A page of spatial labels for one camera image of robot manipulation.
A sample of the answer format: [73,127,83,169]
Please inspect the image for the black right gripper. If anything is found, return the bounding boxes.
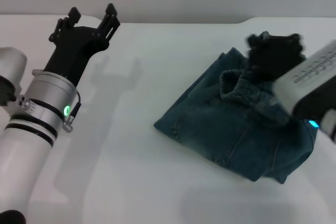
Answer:
[245,33,307,83]

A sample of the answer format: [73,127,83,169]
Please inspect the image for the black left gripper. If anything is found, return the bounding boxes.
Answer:
[43,3,121,87]

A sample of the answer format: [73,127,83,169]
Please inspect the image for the blue washed denim shorts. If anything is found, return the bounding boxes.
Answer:
[153,47,320,184]

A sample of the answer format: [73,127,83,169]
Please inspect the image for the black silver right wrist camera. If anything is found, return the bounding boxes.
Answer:
[271,39,336,120]

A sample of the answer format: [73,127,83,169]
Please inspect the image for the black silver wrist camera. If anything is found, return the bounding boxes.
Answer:
[0,47,27,106]
[271,39,336,120]

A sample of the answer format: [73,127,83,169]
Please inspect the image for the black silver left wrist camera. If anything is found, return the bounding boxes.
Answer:
[0,47,27,106]

